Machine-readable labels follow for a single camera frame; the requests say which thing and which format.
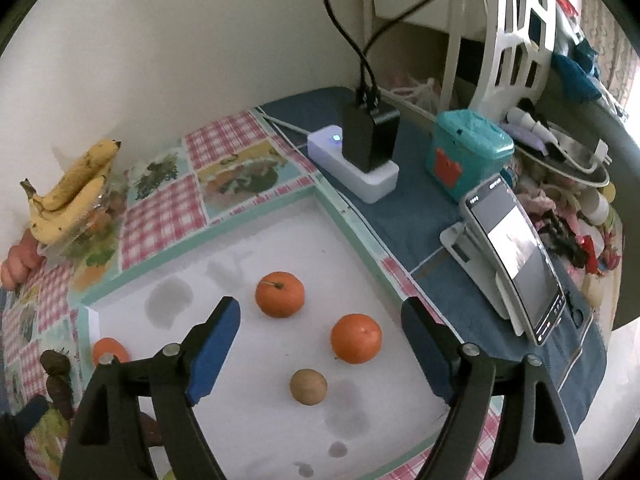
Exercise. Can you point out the patterned curtain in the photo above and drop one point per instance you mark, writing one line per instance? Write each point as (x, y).
(605, 20)

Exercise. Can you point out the clear plastic container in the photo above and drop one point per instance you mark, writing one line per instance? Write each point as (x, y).
(95, 230)

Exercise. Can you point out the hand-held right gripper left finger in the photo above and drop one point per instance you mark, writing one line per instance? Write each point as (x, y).
(215, 355)

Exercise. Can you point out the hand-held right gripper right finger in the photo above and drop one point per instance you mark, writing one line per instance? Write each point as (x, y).
(425, 355)

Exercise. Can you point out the long dark brown fruit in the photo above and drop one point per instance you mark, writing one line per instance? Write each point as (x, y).
(60, 391)

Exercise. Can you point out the white shelf frame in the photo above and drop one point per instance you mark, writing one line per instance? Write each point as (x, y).
(370, 0)

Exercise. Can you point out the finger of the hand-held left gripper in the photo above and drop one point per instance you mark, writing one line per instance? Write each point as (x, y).
(35, 412)

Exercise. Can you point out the green oval fruit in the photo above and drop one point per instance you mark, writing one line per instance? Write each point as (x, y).
(170, 475)

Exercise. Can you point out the white tray with teal rim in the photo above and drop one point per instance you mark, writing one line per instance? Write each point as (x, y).
(280, 245)

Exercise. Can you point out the metal tray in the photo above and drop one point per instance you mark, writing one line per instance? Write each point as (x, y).
(575, 152)

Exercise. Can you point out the white phone stand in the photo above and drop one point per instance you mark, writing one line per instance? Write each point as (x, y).
(462, 247)

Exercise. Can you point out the white cup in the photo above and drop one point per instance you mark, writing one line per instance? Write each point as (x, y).
(595, 205)

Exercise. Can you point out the round dark brown fruit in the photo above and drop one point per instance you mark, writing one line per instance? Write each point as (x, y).
(150, 427)

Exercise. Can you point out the orange tangerine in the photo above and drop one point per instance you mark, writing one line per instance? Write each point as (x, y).
(112, 349)
(356, 338)
(280, 294)

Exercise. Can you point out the black charger adapter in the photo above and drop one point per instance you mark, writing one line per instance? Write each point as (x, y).
(367, 140)

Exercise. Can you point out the white lattice panel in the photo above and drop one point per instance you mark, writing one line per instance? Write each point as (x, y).
(500, 60)

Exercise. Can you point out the blue towel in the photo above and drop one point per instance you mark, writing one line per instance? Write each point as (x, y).
(575, 72)

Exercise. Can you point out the white plug adapter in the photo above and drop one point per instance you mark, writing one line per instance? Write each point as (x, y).
(597, 152)

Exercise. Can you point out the teal plastic lidded box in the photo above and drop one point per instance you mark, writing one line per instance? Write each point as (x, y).
(475, 135)

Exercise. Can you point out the clear plastic bag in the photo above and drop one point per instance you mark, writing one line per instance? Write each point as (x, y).
(415, 92)

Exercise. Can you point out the pile of small items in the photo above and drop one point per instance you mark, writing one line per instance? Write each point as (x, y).
(565, 235)

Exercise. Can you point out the smartphone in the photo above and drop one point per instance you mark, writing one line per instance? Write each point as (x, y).
(520, 260)

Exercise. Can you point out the white power strip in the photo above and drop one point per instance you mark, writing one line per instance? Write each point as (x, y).
(350, 170)

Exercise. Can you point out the red apple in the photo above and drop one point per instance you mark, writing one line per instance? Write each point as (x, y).
(10, 272)
(25, 255)

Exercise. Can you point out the red small item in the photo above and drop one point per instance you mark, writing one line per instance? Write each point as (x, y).
(565, 2)

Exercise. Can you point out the blue denim cloth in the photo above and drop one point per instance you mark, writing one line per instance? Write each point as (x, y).
(415, 210)

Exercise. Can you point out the white handheld device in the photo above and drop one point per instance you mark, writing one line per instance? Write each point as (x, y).
(525, 120)

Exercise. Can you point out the yellow banana bunch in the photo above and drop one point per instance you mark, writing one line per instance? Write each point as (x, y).
(75, 185)

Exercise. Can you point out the small beige round fruit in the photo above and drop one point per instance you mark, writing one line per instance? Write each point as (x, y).
(308, 386)

